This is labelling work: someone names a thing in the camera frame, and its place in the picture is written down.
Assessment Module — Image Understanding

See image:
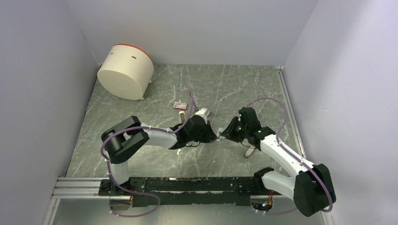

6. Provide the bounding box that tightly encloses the purple cable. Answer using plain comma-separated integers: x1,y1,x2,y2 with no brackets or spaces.
243,97,334,216
99,90,198,218

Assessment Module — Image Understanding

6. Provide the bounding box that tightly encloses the red white staple box sleeve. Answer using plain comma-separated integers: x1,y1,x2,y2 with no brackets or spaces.
173,102,188,111

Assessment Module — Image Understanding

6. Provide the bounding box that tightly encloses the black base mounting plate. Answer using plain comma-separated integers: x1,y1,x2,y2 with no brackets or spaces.
98,177,271,207

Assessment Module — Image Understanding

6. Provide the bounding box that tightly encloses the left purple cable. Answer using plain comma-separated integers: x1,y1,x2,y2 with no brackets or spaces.
99,90,198,218

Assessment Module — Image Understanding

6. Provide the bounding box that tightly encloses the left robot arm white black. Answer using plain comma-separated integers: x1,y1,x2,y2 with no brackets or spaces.
101,115,217,195

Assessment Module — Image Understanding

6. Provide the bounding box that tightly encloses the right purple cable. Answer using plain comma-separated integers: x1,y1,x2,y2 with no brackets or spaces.
243,97,334,216

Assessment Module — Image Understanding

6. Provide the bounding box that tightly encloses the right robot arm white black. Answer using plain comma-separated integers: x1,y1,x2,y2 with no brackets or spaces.
221,107,336,217

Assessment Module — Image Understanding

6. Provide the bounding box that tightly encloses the long white stapler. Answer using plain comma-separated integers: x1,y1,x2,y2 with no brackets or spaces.
179,111,221,140

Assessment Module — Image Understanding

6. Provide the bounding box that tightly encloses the cream cylindrical drum orange rim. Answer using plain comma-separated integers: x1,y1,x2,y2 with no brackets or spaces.
97,43,154,101

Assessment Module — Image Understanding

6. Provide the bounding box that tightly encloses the beige brown small stapler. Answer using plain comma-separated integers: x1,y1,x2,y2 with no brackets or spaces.
244,146,256,158

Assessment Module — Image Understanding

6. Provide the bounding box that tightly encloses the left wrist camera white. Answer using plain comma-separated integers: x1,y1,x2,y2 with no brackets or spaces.
195,108,210,121

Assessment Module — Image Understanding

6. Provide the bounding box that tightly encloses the aluminium rail frame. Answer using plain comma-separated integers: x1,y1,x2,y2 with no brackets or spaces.
52,64,336,225

